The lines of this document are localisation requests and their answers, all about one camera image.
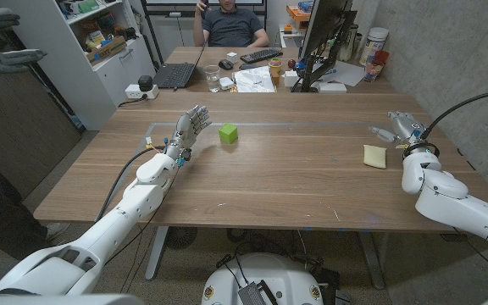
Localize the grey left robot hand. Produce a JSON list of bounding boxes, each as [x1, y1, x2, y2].
[[164, 104, 213, 168]]

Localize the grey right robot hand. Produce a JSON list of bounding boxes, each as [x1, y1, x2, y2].
[[369, 110, 430, 148]]

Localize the pale yellow sponge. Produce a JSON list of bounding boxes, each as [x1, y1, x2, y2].
[[363, 144, 388, 169]]

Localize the green cube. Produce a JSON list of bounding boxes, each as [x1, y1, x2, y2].
[[218, 123, 239, 145]]

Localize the black laptop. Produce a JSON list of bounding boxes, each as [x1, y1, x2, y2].
[[152, 43, 206, 90]]

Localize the clear drinking glass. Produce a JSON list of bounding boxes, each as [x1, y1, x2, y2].
[[203, 64, 221, 93]]

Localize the black power adapter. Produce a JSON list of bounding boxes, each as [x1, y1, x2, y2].
[[137, 75, 155, 92]]

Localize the white power strip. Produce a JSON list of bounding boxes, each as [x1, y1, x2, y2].
[[125, 83, 160, 100]]

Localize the white paper sheet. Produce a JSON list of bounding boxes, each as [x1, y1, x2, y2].
[[318, 60, 366, 88]]

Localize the flat white box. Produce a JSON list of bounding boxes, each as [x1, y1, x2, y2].
[[318, 82, 348, 94]]

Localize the white lidded canister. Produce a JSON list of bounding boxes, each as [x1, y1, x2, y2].
[[358, 26, 390, 67]]

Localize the white shelf cabinet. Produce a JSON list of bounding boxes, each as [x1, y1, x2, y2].
[[0, 0, 157, 131]]

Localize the metal bottle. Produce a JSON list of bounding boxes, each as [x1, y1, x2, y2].
[[339, 23, 359, 63]]

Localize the round black fan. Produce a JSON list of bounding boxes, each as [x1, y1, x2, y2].
[[165, 226, 198, 250]]

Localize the black keyboard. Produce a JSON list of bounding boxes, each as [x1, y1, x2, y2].
[[240, 47, 284, 64]]

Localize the cardboard box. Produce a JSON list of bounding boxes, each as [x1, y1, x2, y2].
[[85, 35, 128, 66]]

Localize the seated person dark shirt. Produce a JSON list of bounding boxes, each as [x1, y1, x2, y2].
[[191, 0, 269, 48]]

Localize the white square box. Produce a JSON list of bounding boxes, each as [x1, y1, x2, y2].
[[284, 69, 300, 88]]

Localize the grey table leg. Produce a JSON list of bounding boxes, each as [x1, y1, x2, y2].
[[358, 231, 385, 291], [145, 225, 169, 281]]

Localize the black computer monitor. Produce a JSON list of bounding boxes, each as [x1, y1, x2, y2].
[[301, 0, 354, 60]]

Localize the orange box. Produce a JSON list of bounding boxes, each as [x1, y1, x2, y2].
[[286, 3, 313, 22]]

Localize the white robot torso base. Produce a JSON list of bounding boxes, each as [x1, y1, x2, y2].
[[201, 252, 324, 305]]

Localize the grey finned electronics module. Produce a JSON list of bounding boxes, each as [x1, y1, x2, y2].
[[237, 280, 279, 305]]

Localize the standing person dark trousers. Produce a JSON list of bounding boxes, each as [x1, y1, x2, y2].
[[0, 152, 71, 262]]

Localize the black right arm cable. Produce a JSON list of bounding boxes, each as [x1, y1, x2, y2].
[[419, 89, 488, 141]]

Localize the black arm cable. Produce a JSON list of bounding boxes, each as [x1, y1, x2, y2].
[[94, 146, 167, 225], [419, 89, 488, 141]]

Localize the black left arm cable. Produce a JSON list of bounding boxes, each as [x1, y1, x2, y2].
[[94, 146, 167, 225]]

